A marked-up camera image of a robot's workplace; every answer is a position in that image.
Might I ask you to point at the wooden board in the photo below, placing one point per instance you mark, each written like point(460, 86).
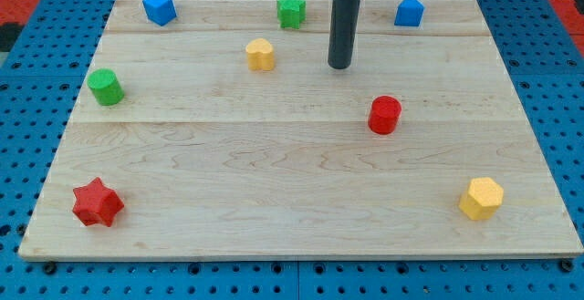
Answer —
point(217, 162)

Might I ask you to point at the yellow heart block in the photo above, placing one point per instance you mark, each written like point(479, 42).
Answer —
point(260, 55)

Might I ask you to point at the red cylinder block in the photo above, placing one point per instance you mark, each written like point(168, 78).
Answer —
point(385, 112)

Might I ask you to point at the green star block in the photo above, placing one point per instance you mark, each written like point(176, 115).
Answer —
point(291, 13)

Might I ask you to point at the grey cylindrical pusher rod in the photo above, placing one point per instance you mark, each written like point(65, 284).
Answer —
point(343, 25)

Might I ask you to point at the blue pentagon block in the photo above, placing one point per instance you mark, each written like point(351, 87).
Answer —
point(409, 13)

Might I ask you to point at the blue cube block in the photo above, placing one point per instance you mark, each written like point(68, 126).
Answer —
point(160, 12)

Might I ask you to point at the green cylinder block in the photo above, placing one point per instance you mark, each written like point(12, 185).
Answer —
point(105, 87)

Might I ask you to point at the yellow hexagon block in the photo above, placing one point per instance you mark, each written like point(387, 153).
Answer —
point(482, 198)

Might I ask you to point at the red star block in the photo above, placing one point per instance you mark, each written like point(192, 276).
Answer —
point(95, 203)

